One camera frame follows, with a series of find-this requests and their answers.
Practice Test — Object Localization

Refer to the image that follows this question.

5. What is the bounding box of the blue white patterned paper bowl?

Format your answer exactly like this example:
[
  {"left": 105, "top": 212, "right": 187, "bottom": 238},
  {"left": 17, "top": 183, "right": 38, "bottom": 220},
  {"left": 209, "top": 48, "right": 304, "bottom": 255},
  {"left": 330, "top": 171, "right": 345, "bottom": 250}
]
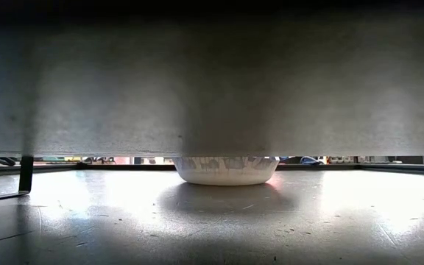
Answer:
[{"left": 172, "top": 156, "right": 280, "bottom": 186}]

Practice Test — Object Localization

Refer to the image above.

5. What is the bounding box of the black table mat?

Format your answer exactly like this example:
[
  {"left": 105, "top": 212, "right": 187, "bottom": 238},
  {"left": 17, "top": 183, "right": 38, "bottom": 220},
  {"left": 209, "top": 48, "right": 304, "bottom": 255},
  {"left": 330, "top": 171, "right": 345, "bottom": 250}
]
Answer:
[{"left": 0, "top": 167, "right": 424, "bottom": 265}]

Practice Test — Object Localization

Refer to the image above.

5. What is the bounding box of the black aluminium frame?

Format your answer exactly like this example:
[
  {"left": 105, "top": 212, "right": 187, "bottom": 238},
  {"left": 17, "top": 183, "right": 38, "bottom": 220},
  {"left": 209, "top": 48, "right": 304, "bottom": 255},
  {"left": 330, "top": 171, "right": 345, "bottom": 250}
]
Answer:
[{"left": 0, "top": 163, "right": 424, "bottom": 174}]

